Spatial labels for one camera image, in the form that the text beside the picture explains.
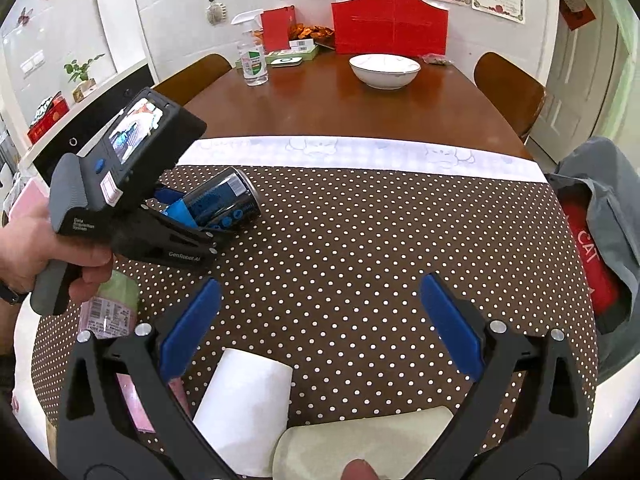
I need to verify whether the dark blue cup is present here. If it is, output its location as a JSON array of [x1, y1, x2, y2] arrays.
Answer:
[[163, 167, 262, 231]]

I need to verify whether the pink green labelled cup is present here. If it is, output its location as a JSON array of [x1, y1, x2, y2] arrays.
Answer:
[[78, 270, 140, 339]]

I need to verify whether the white paper cup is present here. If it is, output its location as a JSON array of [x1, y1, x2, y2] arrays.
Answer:
[[193, 349, 293, 478]]

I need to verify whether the large pale green cup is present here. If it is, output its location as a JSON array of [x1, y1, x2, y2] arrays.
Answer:
[[272, 406, 454, 480]]

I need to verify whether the left hand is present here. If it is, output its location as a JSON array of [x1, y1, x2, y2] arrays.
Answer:
[[1, 202, 113, 304]]

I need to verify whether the right hand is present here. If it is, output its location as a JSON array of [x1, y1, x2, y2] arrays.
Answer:
[[341, 458, 378, 480]]

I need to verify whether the white sideboard cabinet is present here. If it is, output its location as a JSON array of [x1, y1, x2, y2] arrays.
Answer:
[[18, 61, 154, 184]]

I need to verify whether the red box on sideboard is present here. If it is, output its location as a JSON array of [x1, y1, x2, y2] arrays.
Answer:
[[27, 91, 70, 145]]

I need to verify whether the left brown chair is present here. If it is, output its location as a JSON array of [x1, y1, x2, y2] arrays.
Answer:
[[153, 53, 231, 106]]

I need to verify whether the brown chair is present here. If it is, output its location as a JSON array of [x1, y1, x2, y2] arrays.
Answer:
[[473, 52, 547, 143], [153, 53, 231, 106]]

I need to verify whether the small potted plant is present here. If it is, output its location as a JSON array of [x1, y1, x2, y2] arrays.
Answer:
[[63, 53, 104, 103]]

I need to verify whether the red cat bag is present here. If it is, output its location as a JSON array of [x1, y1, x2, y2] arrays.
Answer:
[[560, 195, 622, 316]]

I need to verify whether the clear spray bottle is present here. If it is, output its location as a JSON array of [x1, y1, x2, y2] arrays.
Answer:
[[231, 9, 269, 87]]

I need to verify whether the brown polka dot tablecloth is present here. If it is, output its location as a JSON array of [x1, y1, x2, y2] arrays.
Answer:
[[30, 164, 599, 456]]

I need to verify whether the green tray with boxes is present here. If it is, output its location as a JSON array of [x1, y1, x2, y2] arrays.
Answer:
[[266, 39, 319, 67]]

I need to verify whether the red envelope box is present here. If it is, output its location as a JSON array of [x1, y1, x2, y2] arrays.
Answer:
[[262, 6, 297, 53]]

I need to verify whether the white bowl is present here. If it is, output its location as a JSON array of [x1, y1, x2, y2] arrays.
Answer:
[[349, 54, 421, 90]]

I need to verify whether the grey jacket on chair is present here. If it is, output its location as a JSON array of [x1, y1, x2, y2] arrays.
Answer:
[[546, 136, 639, 382]]

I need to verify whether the red gift bag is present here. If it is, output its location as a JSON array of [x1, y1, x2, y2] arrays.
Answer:
[[332, 0, 448, 58]]

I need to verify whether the right brown chair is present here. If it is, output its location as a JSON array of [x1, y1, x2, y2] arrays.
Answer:
[[473, 52, 547, 143]]

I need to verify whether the red door decoration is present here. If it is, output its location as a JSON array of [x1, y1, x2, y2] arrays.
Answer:
[[560, 0, 596, 32]]

